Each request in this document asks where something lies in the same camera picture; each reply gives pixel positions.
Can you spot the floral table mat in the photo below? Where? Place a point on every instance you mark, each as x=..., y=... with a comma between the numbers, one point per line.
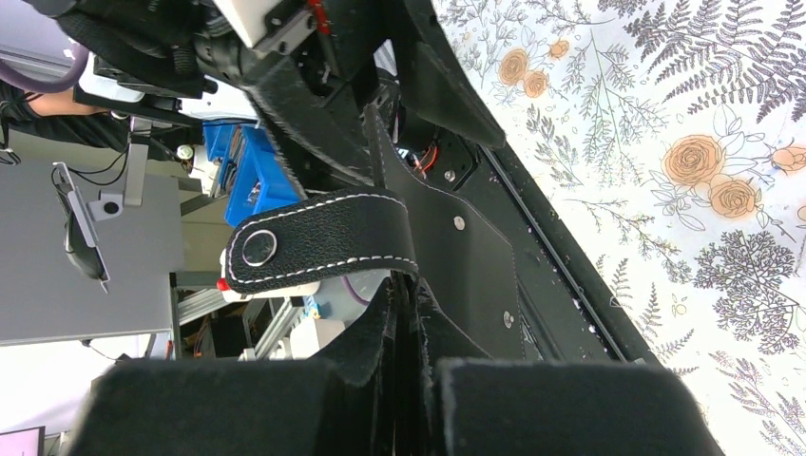
x=669, y=137

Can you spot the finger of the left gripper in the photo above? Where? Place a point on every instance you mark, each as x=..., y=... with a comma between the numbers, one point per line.
x=444, y=97

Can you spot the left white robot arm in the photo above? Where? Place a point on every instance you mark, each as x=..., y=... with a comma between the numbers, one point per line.
x=404, y=23

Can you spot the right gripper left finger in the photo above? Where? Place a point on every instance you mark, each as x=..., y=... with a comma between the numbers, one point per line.
x=227, y=408

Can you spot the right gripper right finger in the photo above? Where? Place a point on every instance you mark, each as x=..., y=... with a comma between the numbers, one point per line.
x=567, y=409

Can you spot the blue storage bin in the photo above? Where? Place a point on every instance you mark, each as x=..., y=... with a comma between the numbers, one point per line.
x=249, y=175

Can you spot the grey monitor panel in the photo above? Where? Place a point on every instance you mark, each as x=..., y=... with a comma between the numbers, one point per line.
x=84, y=257

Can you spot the black leather card holder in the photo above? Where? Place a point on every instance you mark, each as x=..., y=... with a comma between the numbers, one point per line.
x=434, y=366

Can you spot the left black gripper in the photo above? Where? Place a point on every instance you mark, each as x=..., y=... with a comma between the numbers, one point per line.
x=307, y=66

